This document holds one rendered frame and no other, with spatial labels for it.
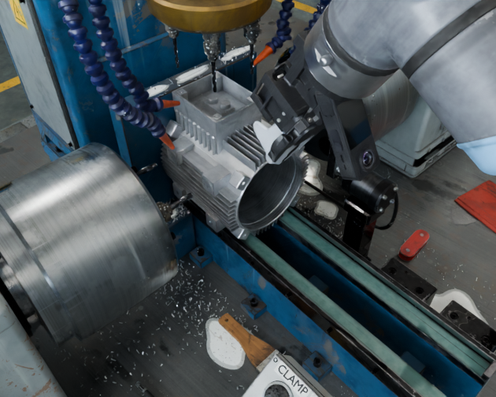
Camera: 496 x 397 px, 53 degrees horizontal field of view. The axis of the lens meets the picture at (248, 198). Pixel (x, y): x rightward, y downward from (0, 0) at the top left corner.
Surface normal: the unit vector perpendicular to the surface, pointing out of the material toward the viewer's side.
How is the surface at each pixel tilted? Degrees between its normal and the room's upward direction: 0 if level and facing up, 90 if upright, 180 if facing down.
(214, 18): 90
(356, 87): 113
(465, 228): 0
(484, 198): 2
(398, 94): 69
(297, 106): 30
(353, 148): 62
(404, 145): 90
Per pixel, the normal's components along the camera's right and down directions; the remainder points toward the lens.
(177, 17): -0.40, 0.65
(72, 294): 0.61, 0.18
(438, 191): -0.01, -0.70
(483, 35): -0.17, 0.00
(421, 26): -0.58, 0.31
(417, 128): -0.74, 0.48
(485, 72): -0.39, 0.16
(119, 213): 0.42, -0.21
